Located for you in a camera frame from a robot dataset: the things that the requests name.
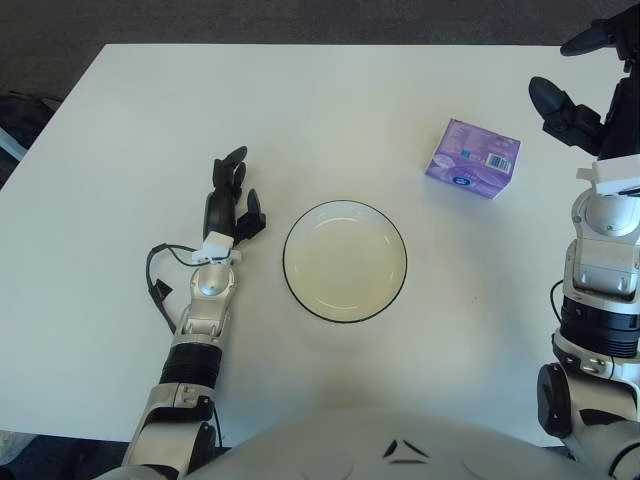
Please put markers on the grey robot torso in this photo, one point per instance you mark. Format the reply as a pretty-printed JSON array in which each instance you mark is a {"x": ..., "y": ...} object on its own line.
[{"x": 350, "y": 450}]

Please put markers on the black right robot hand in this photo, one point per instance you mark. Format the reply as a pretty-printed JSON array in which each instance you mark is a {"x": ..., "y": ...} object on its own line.
[{"x": 625, "y": 130}]

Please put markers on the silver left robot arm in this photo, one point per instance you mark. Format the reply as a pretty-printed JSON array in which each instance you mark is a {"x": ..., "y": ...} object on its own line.
[{"x": 212, "y": 285}]

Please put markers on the purple tissue paper pack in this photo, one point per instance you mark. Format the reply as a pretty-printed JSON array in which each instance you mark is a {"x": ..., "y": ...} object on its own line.
[{"x": 470, "y": 150}]

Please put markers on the white plate with black rim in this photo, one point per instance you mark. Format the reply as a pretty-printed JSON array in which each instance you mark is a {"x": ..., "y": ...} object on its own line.
[{"x": 345, "y": 265}]

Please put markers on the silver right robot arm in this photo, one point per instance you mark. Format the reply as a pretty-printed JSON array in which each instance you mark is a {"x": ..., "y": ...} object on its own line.
[{"x": 600, "y": 260}]

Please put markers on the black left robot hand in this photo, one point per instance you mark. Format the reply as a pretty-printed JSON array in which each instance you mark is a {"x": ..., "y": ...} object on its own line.
[{"x": 217, "y": 215}]

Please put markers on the pale grey floor object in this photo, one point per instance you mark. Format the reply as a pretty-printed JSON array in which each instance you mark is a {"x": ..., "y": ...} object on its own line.
[{"x": 7, "y": 145}]

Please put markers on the black bag on floor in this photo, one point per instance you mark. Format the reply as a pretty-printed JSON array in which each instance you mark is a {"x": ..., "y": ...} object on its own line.
[{"x": 20, "y": 112}]

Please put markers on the whitish object below table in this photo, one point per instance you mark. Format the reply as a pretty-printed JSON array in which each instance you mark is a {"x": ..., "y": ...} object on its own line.
[{"x": 10, "y": 442}]

